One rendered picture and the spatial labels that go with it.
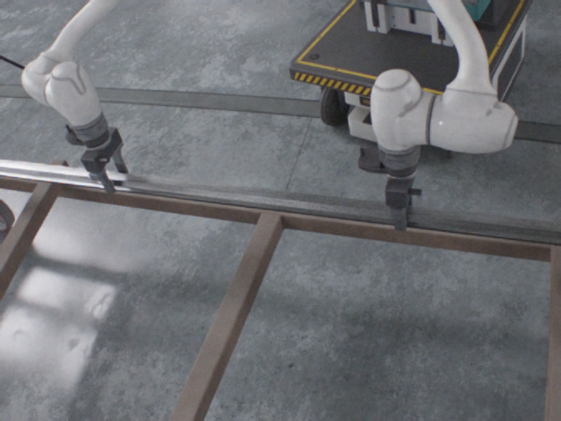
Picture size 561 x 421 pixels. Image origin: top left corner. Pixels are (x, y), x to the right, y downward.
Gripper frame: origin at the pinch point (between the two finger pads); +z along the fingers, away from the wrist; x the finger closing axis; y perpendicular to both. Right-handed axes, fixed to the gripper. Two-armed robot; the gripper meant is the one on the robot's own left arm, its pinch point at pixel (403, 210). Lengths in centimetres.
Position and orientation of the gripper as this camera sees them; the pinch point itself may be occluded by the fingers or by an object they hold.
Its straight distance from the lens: 149.1
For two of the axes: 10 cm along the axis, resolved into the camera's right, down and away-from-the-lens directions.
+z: 1.9, 6.8, 7.0
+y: 9.3, 1.1, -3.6
